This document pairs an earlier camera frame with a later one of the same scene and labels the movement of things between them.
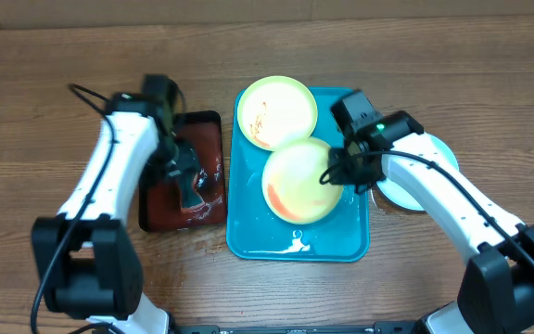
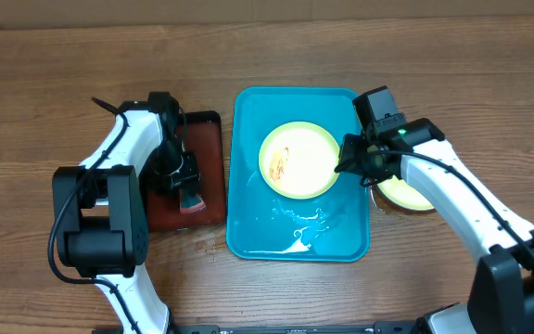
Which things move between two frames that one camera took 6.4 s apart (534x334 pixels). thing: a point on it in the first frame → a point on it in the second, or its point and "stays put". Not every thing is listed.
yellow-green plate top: x=275 y=110 → x=298 y=160
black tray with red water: x=159 y=203 stays put
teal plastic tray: x=256 y=232 stays put
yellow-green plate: x=292 y=185 → x=402 y=194
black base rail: x=378 y=327 stays put
